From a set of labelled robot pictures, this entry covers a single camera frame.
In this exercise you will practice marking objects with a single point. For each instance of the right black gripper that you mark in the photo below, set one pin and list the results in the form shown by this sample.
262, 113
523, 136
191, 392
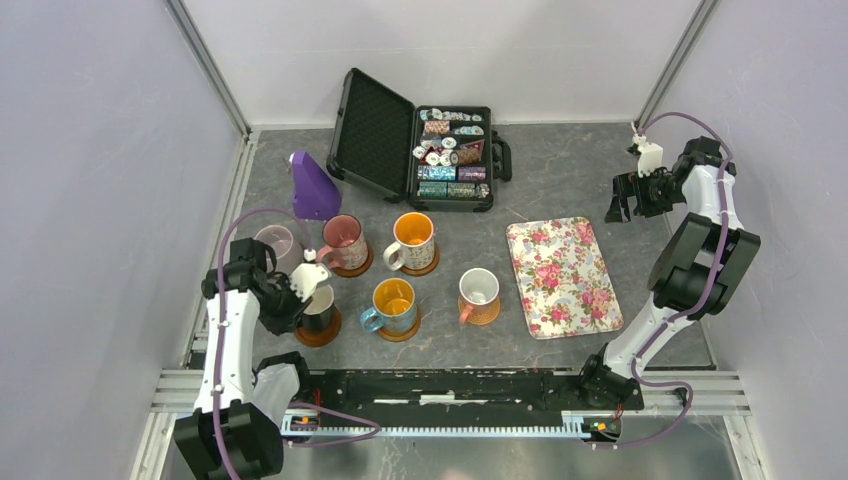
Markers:
628, 185

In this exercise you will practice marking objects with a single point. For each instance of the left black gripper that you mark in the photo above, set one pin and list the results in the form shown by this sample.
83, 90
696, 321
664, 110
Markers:
289, 320

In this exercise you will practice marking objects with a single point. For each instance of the black mug cream inside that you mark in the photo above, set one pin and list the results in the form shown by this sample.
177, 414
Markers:
318, 315

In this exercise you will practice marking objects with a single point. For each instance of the brown wooden coaster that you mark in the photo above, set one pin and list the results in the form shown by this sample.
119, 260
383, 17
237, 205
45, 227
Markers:
400, 337
351, 273
425, 270
315, 339

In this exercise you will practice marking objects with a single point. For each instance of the lavender ceramic mug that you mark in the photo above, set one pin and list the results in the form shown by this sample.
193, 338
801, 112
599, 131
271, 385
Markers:
287, 250

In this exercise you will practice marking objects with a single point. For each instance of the pink ceramic mug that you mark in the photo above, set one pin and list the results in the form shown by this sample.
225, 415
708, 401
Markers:
345, 243

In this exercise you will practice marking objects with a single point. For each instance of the blue mug yellow inside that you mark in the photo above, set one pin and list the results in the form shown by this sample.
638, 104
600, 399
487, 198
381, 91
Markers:
393, 307

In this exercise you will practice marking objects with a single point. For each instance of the floral rectangular tray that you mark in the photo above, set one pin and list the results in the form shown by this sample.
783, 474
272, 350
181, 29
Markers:
563, 281

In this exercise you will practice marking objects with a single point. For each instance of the floral mug orange inside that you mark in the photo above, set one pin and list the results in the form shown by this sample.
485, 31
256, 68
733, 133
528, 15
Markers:
414, 242

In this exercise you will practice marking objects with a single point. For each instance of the white ceramic mug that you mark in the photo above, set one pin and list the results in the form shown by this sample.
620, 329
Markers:
479, 286

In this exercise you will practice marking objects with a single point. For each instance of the woven rattan round coaster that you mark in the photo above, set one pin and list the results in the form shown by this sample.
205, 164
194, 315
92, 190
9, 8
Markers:
470, 313

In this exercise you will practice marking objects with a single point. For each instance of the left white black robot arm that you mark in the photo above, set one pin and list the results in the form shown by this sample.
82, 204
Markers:
234, 429

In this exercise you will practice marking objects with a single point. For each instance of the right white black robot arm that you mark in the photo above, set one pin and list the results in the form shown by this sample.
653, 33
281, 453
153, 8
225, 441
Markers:
696, 274

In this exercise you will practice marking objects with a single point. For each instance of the purple plastic wedge stand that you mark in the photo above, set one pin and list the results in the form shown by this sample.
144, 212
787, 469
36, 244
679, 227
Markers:
315, 195

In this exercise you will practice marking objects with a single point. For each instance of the black poker chip case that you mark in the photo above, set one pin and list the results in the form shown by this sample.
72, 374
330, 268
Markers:
433, 157

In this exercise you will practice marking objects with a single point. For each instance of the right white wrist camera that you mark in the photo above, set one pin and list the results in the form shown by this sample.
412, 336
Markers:
649, 155

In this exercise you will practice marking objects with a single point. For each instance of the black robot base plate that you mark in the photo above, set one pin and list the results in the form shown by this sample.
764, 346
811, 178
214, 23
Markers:
420, 398

